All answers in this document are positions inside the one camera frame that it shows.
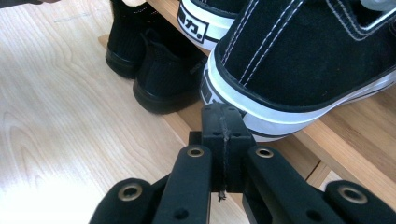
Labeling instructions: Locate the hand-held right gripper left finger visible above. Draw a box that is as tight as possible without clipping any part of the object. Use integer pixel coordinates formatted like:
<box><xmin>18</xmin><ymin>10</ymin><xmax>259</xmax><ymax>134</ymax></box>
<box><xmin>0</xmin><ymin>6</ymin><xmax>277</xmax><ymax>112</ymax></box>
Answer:
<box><xmin>189</xmin><ymin>103</ymin><xmax>227</xmax><ymax>193</ymax></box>

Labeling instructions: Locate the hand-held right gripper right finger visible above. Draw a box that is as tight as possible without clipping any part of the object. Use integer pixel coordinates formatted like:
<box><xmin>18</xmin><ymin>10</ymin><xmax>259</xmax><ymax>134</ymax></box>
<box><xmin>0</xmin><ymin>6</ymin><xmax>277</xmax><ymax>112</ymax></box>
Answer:
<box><xmin>224</xmin><ymin>105</ymin><xmax>257</xmax><ymax>193</ymax></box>

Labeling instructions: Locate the black leather shoe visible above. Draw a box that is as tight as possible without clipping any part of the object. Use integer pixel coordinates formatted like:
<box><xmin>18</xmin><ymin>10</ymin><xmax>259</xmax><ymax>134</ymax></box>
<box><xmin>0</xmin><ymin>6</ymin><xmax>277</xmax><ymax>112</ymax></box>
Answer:
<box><xmin>133</xmin><ymin>29</ymin><xmax>208</xmax><ymax>115</ymax></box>
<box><xmin>105</xmin><ymin>0</ymin><xmax>163</xmax><ymax>79</ymax></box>

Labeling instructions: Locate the black and white sneaker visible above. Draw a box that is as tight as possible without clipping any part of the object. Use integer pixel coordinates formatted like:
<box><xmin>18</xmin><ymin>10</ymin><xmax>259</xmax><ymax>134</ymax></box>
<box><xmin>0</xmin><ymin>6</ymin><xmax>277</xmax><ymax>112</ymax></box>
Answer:
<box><xmin>200</xmin><ymin>0</ymin><xmax>396</xmax><ymax>143</ymax></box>
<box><xmin>177</xmin><ymin>0</ymin><xmax>250</xmax><ymax>51</ymax></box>

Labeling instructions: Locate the wooden shoe rack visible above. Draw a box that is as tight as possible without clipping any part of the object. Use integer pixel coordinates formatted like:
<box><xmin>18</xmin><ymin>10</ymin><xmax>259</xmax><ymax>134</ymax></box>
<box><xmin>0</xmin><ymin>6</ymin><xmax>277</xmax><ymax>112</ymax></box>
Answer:
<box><xmin>98</xmin><ymin>0</ymin><xmax>396</xmax><ymax>213</ymax></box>

